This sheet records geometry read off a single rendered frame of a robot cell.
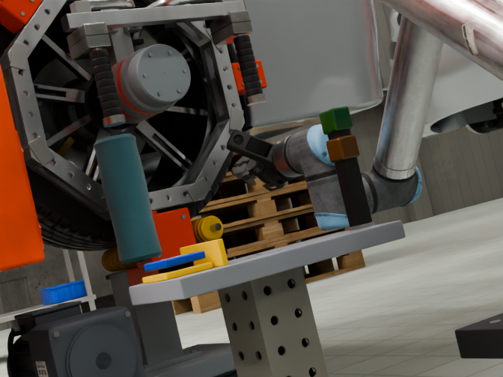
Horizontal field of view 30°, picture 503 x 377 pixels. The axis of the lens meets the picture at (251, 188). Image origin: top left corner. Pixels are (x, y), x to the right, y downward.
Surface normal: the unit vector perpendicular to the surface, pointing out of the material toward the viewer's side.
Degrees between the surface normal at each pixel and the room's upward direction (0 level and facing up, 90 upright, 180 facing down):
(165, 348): 90
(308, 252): 90
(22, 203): 90
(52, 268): 90
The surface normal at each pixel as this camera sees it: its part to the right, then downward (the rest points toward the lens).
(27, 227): 0.54, -0.16
